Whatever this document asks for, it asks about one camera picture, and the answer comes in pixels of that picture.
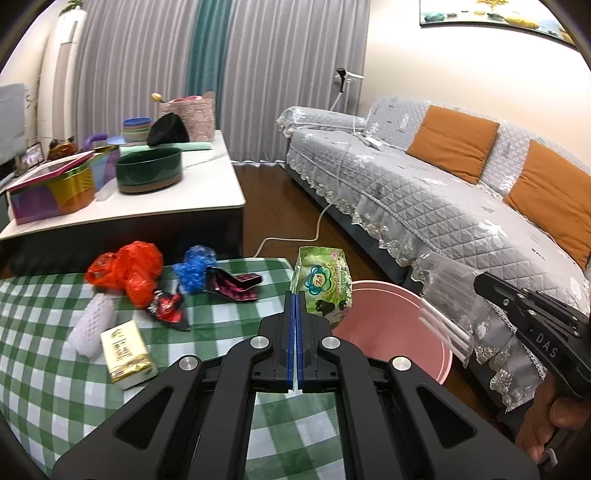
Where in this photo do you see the multicoloured tin box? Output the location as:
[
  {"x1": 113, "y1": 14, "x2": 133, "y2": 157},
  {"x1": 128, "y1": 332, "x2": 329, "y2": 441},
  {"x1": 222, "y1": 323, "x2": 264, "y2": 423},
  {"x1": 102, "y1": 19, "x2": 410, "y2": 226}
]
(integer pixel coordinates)
[{"x1": 6, "y1": 147, "x2": 122, "y2": 226}]

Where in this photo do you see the stack of coloured plastic bowls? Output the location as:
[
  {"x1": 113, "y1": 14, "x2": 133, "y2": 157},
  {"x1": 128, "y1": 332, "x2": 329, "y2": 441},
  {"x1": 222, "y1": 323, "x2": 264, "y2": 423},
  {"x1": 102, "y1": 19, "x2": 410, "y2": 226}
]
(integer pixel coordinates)
[{"x1": 122, "y1": 117, "x2": 153, "y2": 145}]

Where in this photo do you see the small photo frame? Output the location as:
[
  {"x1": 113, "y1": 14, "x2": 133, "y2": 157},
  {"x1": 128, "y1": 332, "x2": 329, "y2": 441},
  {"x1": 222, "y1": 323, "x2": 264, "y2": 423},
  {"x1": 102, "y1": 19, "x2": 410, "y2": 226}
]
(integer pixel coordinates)
[{"x1": 21, "y1": 143, "x2": 45, "y2": 168}]

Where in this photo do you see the pink plastic bin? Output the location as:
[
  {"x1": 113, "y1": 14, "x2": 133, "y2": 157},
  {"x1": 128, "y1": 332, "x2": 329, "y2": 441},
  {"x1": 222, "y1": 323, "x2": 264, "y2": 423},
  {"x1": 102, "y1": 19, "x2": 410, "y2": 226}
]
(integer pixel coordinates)
[{"x1": 330, "y1": 279, "x2": 454, "y2": 386}]

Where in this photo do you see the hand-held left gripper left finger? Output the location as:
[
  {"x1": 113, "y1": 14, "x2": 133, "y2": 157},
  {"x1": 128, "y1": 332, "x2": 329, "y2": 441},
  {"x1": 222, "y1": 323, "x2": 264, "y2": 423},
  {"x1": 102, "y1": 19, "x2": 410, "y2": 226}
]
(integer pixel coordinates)
[{"x1": 50, "y1": 291, "x2": 296, "y2": 480}]

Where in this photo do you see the teal curtain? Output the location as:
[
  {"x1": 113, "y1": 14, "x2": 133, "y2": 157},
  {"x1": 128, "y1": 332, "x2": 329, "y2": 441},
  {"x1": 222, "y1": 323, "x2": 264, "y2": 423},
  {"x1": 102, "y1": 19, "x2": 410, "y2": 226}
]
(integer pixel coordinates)
[{"x1": 185, "y1": 0, "x2": 232, "y2": 134}]

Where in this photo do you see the red and black wrapper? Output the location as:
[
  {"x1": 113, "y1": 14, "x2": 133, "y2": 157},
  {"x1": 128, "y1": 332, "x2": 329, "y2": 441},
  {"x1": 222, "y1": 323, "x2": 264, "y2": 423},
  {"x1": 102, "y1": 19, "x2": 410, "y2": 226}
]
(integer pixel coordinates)
[{"x1": 145, "y1": 288, "x2": 192, "y2": 332}]

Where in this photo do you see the brown ceramic teapot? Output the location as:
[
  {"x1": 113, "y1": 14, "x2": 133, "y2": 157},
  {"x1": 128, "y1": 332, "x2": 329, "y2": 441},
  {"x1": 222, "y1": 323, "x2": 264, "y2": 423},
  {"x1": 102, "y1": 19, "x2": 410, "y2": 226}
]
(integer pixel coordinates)
[{"x1": 48, "y1": 136, "x2": 78, "y2": 161}]

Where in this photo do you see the person's right hand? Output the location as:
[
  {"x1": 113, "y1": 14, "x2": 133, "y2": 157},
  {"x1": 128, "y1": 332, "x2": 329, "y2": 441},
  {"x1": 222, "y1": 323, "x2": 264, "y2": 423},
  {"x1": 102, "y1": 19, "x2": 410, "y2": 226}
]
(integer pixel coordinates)
[{"x1": 516, "y1": 378, "x2": 591, "y2": 462}]

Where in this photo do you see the green checked tablecloth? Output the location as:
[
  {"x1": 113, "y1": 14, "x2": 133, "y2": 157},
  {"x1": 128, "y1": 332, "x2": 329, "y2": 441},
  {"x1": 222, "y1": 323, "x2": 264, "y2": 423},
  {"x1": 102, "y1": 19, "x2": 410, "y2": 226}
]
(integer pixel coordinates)
[{"x1": 0, "y1": 256, "x2": 356, "y2": 480}]

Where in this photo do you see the grey curtain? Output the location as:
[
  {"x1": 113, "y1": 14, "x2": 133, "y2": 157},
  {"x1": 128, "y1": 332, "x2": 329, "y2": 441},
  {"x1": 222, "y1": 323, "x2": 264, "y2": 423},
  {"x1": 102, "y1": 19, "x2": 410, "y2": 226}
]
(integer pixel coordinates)
[
  {"x1": 74, "y1": 0, "x2": 195, "y2": 139},
  {"x1": 217, "y1": 0, "x2": 372, "y2": 162}
]

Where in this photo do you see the pink patterned bag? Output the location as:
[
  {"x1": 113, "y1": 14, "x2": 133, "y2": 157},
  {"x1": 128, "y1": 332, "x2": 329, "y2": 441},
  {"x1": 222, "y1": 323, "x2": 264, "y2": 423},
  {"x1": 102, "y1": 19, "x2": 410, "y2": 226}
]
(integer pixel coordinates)
[{"x1": 159, "y1": 91, "x2": 218, "y2": 144}]

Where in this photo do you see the white power cable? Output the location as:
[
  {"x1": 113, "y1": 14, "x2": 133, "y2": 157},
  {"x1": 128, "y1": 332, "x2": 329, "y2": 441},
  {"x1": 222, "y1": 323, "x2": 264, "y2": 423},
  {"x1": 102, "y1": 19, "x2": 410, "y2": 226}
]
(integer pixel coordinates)
[{"x1": 256, "y1": 115, "x2": 384, "y2": 259}]

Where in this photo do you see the white standing air conditioner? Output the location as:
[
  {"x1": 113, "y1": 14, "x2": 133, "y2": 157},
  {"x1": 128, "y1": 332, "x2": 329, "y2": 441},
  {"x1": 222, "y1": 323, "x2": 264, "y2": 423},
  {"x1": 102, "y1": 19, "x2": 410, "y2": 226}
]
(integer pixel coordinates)
[{"x1": 37, "y1": 9, "x2": 88, "y2": 144}]

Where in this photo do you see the magenta and black wrapper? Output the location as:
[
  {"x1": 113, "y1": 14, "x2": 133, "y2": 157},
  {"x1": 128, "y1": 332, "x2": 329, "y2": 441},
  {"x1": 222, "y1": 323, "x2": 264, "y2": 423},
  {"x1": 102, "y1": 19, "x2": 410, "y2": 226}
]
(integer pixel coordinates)
[{"x1": 204, "y1": 267, "x2": 264, "y2": 304}]

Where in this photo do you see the red plastic bag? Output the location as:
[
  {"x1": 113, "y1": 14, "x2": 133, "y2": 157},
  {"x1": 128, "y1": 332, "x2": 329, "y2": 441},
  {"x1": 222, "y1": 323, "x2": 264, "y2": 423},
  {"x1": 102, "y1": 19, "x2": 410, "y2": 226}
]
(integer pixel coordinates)
[{"x1": 84, "y1": 241, "x2": 164, "y2": 309}]

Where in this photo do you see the grey quilted covered sofa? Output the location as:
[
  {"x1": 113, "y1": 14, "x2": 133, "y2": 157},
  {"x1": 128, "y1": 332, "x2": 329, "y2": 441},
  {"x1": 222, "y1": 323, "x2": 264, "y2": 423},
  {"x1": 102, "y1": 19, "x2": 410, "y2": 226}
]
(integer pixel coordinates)
[{"x1": 276, "y1": 95, "x2": 591, "y2": 414}]

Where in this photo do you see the white foam net sleeve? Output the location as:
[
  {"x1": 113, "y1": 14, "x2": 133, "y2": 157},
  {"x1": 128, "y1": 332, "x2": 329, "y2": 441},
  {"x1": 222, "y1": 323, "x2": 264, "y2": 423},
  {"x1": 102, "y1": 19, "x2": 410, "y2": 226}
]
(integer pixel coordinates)
[{"x1": 68, "y1": 292, "x2": 115, "y2": 358}]

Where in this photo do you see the dark green round container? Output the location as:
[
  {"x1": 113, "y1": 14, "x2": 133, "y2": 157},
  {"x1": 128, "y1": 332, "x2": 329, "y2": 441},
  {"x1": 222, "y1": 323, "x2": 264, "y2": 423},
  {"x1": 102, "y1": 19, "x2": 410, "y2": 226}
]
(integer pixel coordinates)
[{"x1": 115, "y1": 147, "x2": 184, "y2": 195}]

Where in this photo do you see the white floor stand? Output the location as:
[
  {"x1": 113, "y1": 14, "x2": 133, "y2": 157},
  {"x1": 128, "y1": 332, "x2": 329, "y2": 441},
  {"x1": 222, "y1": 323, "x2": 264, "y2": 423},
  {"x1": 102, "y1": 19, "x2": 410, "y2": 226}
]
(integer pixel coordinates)
[{"x1": 330, "y1": 68, "x2": 363, "y2": 114}]

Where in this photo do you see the green printed pouch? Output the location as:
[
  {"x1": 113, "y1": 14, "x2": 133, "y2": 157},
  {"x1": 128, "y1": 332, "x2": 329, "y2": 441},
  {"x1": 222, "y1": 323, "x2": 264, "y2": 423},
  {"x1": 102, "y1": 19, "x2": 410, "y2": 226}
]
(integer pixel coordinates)
[{"x1": 290, "y1": 246, "x2": 354, "y2": 324}]

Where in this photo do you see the black hat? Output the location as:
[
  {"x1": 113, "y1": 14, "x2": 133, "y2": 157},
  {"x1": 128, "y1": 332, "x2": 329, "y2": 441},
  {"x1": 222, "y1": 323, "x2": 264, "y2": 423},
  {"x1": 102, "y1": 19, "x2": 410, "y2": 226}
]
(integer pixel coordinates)
[{"x1": 147, "y1": 112, "x2": 191, "y2": 147}]

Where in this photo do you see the gold tissue packet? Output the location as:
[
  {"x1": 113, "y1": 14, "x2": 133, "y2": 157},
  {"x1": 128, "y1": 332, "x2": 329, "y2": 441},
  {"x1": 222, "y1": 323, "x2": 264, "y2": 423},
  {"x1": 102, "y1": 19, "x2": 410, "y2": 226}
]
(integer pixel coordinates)
[{"x1": 100, "y1": 320, "x2": 159, "y2": 385}]

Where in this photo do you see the blue plastic bag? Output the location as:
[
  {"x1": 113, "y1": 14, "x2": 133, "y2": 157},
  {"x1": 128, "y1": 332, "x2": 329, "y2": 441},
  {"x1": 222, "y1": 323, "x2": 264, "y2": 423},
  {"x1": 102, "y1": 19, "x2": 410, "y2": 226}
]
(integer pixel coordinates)
[{"x1": 174, "y1": 244, "x2": 219, "y2": 296}]

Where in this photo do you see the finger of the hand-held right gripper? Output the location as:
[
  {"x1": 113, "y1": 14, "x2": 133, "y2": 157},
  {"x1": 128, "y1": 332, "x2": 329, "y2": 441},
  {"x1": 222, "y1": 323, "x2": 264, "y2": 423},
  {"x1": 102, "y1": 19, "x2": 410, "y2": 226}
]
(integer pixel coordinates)
[{"x1": 473, "y1": 272, "x2": 528, "y2": 334}]

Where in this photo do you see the grey television dust cover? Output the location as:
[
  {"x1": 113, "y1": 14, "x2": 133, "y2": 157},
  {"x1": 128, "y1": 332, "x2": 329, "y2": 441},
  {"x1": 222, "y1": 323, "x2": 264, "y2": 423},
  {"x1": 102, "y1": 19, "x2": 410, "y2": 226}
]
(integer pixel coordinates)
[{"x1": 0, "y1": 83, "x2": 28, "y2": 162}]

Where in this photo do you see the dry twig decoration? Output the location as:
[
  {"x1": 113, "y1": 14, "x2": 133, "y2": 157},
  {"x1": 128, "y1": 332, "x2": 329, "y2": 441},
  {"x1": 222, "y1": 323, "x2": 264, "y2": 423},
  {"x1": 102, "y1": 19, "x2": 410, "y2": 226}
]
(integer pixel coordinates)
[{"x1": 25, "y1": 88, "x2": 40, "y2": 139}]

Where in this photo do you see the white top coffee table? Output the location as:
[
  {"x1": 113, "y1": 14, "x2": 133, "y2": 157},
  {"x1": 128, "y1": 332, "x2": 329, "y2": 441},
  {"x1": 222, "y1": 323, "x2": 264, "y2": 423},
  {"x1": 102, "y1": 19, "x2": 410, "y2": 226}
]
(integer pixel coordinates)
[{"x1": 0, "y1": 130, "x2": 246, "y2": 278}]

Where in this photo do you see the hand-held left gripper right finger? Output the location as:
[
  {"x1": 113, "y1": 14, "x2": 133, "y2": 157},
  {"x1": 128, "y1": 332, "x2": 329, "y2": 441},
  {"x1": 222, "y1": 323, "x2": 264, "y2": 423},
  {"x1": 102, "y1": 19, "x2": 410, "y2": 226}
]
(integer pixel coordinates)
[{"x1": 295, "y1": 291, "x2": 541, "y2": 480}]

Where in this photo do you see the framed wall picture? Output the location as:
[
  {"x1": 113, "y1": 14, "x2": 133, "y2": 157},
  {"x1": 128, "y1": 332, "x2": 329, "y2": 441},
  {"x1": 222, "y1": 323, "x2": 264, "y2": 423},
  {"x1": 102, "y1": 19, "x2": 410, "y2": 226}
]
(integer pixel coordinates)
[{"x1": 419, "y1": 0, "x2": 578, "y2": 44}]

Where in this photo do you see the orange cushion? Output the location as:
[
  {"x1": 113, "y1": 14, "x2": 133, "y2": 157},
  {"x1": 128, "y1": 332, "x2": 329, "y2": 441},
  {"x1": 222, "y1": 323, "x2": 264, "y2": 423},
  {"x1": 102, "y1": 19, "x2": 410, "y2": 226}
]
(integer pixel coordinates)
[
  {"x1": 406, "y1": 105, "x2": 500, "y2": 185},
  {"x1": 503, "y1": 140, "x2": 591, "y2": 271}
]

